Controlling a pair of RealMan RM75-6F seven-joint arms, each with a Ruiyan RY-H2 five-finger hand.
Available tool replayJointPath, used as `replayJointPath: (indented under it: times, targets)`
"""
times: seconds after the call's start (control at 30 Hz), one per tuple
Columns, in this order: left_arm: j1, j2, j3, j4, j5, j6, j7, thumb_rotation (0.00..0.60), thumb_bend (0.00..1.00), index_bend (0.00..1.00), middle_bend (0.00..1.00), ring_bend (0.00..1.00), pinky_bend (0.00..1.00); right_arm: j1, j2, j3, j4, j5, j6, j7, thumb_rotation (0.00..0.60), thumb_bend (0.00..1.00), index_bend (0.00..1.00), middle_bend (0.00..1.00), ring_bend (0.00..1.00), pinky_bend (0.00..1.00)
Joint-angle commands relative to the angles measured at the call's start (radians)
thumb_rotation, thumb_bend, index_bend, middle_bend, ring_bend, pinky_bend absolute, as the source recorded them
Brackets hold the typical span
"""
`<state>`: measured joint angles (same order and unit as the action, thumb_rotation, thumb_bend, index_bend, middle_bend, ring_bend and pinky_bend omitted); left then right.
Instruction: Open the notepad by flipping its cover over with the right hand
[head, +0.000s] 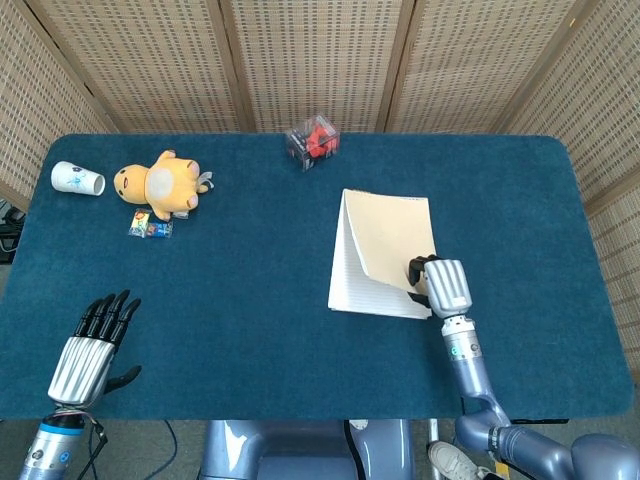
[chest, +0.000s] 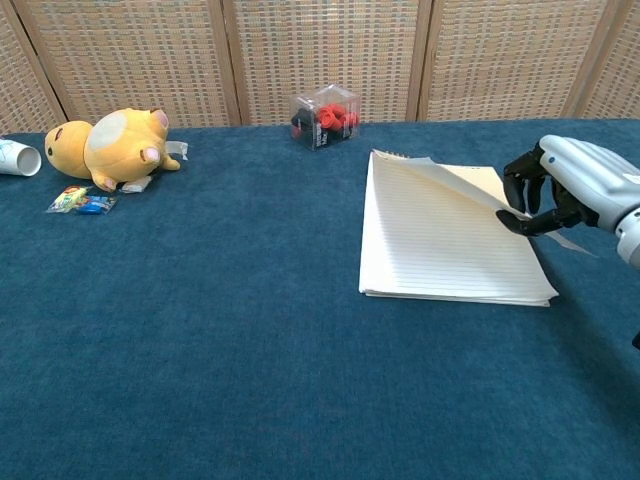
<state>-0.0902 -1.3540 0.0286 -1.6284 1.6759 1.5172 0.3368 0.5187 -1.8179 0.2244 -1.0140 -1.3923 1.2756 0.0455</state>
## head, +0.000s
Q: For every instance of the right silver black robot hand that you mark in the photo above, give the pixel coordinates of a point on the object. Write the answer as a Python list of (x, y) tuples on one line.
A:
[(447, 287)]

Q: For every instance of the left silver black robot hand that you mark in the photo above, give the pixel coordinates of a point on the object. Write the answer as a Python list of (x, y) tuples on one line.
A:
[(82, 367)]

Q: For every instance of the yellow spiral notebook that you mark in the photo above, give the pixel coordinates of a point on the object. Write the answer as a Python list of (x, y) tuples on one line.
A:
[(390, 230)]

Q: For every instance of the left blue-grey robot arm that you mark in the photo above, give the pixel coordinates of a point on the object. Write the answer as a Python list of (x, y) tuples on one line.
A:
[(52, 450)]

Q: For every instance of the black equipment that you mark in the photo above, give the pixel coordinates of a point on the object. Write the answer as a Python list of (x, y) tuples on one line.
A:
[(10, 235)]

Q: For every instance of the yellow green candy packet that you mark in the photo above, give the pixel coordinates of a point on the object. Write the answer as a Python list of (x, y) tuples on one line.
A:
[(140, 222)]

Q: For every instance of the blue candy packet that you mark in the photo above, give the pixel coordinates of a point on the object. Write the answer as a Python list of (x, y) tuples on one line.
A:
[(161, 230)]

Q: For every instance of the white sneaker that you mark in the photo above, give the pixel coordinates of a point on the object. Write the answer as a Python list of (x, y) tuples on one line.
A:
[(450, 462)]

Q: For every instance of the blue felt table cloth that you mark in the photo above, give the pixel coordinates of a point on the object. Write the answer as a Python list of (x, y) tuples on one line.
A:
[(250, 300)]

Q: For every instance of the small clear packet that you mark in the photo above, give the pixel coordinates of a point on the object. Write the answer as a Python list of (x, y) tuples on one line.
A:
[(181, 215)]

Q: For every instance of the white paper cup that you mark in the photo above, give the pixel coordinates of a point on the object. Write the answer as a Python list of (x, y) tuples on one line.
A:
[(75, 177)]

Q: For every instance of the clear box red black pieces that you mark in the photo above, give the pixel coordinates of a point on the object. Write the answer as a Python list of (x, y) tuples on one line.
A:
[(312, 142)]

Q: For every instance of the yellow plush toy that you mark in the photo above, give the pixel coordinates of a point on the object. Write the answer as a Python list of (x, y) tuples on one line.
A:
[(165, 185)]

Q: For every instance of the blue-grey robot torso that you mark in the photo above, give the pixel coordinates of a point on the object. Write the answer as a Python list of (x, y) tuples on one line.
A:
[(300, 450)]

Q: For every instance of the woven wooden folding screen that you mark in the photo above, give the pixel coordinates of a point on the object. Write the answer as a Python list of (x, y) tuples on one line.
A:
[(320, 60)]

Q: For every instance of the black table frame bar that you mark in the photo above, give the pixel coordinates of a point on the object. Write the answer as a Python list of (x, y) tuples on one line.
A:
[(540, 421)]

